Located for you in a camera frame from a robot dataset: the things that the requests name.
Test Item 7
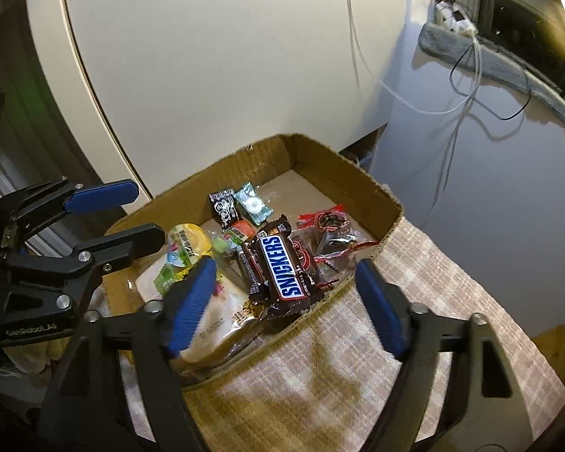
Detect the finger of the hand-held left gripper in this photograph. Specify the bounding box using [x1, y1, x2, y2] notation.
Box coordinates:
[0, 176, 139, 246]
[7, 225, 165, 289]

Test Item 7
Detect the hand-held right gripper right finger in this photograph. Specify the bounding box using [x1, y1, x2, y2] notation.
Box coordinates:
[355, 259, 538, 452]

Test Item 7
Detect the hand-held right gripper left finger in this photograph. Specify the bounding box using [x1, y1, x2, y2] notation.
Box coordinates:
[38, 257, 217, 452]

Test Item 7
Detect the pink-print bread packet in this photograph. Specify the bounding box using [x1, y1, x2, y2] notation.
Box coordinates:
[136, 259, 264, 368]

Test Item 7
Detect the yellow jelly cup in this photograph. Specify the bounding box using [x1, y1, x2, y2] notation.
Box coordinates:
[168, 223, 214, 269]

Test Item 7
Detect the pale green candy packet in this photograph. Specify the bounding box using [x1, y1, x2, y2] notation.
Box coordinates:
[209, 233, 243, 257]

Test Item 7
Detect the brown chocolate bar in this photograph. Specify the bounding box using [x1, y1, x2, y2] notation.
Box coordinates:
[238, 214, 325, 317]

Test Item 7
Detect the black candy packet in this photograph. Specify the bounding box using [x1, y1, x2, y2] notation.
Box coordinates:
[209, 188, 242, 232]

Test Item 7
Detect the teal candy packet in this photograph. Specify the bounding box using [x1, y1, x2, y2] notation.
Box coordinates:
[233, 183, 272, 226]

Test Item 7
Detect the brown cardboard box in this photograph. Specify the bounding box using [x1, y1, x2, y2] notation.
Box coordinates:
[104, 133, 404, 391]

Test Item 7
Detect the plaid tablecloth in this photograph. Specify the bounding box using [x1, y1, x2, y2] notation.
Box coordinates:
[122, 217, 565, 452]

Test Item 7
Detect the white cabinet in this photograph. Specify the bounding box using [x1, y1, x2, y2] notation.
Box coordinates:
[26, 0, 408, 199]

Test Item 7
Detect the grey windowsill cushion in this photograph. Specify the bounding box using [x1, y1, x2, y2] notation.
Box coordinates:
[418, 21, 565, 130]

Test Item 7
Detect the white power strip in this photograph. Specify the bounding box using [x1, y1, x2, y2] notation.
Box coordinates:
[433, 0, 478, 36]

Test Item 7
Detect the thin white cable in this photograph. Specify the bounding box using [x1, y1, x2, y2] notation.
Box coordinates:
[343, 0, 476, 115]

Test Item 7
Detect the black cable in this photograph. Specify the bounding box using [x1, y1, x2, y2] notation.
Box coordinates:
[449, 47, 533, 121]

